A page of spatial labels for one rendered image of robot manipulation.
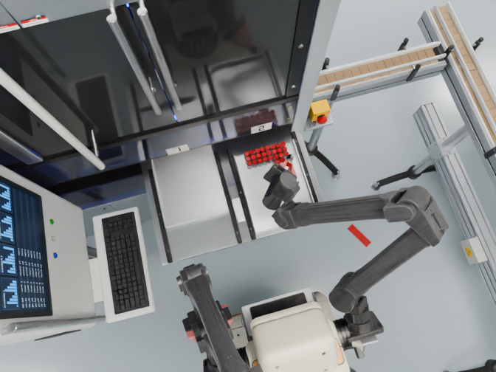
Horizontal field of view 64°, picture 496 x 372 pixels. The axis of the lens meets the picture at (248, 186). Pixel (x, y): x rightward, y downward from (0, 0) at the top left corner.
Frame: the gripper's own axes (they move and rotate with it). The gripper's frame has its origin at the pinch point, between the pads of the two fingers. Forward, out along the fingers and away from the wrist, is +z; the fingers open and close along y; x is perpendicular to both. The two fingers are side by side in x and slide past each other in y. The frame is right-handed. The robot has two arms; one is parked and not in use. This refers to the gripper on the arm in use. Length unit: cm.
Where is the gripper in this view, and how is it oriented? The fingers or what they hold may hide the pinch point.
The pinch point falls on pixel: (288, 163)
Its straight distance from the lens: 135.1
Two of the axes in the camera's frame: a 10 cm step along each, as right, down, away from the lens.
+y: -8.3, -5.5, -1.2
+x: -4.5, 5.2, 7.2
